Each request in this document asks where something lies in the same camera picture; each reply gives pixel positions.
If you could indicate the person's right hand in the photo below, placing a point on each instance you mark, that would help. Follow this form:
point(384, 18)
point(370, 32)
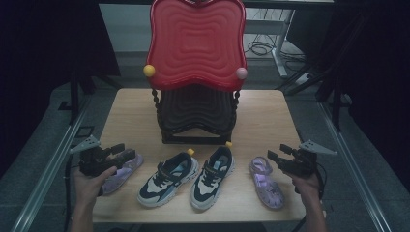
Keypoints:
point(306, 187)

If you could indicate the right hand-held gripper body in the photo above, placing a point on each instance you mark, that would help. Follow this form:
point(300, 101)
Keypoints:
point(301, 162)

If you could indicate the white desk frame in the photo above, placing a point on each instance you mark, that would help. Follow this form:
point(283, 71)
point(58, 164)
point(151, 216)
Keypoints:
point(283, 42)

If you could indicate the red and black shoe rack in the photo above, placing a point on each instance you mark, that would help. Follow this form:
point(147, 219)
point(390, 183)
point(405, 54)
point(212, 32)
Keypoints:
point(196, 45)

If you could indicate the person's left hand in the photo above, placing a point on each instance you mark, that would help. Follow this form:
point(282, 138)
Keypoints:
point(88, 188)

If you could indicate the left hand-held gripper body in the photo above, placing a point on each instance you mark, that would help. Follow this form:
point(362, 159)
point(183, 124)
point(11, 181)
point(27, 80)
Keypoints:
point(92, 162)

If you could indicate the white power strip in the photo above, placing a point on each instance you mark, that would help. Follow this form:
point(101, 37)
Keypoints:
point(304, 78)

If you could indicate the black metal stand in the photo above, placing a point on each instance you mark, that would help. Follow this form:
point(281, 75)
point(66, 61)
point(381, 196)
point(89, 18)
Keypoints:
point(74, 96)
point(336, 106)

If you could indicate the purple translucent sandal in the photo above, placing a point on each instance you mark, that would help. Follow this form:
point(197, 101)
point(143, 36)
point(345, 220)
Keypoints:
point(266, 183)
point(124, 174)

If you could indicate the grey metal floor rail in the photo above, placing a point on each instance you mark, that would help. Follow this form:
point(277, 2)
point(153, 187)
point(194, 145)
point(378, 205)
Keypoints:
point(351, 167)
point(51, 161)

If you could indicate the navy and white sneaker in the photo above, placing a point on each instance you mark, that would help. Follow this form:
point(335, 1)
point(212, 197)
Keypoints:
point(211, 180)
point(167, 180)

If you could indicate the black curtain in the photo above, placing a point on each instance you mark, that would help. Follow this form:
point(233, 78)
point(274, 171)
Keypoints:
point(48, 48)
point(370, 64)

